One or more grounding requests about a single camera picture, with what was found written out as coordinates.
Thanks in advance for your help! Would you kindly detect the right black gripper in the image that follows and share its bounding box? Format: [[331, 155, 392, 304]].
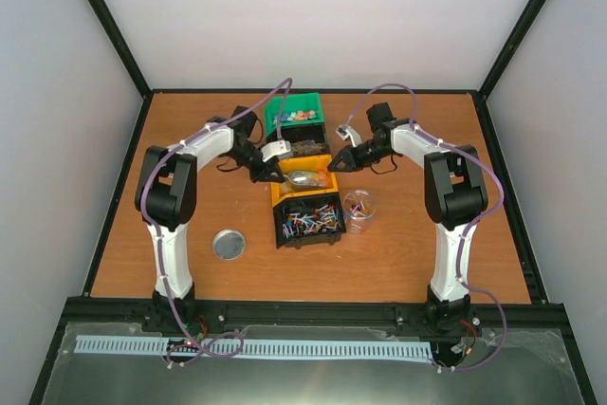
[[327, 139, 390, 174]]

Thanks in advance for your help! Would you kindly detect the metal scoop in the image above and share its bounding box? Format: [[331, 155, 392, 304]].
[[285, 170, 323, 188]]

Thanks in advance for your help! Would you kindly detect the black popsicle candy bin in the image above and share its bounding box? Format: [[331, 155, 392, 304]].
[[281, 122, 330, 157]]

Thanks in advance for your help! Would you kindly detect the clear plastic jar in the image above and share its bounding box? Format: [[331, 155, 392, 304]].
[[342, 190, 377, 234]]

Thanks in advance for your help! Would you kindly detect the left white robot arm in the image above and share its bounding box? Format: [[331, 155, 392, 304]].
[[135, 106, 292, 332]]

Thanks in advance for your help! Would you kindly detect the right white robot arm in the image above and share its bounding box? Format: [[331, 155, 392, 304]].
[[328, 102, 488, 334]]

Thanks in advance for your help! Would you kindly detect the yellow star candy bin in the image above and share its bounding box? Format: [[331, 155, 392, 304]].
[[270, 154, 339, 207]]

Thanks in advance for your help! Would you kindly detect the black lollipop bin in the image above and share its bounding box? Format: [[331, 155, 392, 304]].
[[273, 193, 347, 249]]

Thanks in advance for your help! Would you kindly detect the green candy bin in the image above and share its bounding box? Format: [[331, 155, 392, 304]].
[[264, 92, 324, 136]]

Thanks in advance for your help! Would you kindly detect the round metal lid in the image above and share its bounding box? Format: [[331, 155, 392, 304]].
[[212, 229, 247, 261]]

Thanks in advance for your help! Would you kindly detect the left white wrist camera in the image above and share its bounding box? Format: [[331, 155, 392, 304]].
[[260, 139, 293, 162]]

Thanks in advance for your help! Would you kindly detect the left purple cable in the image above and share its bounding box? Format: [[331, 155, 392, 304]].
[[141, 77, 294, 371]]

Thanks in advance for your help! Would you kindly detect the purple cable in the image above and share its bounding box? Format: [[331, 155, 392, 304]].
[[141, 77, 294, 371], [344, 83, 508, 373]]

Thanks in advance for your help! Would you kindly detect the light blue cable duct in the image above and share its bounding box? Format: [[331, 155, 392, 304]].
[[73, 335, 432, 363]]

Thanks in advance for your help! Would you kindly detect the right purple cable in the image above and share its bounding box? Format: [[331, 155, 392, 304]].
[[344, 83, 508, 373]]

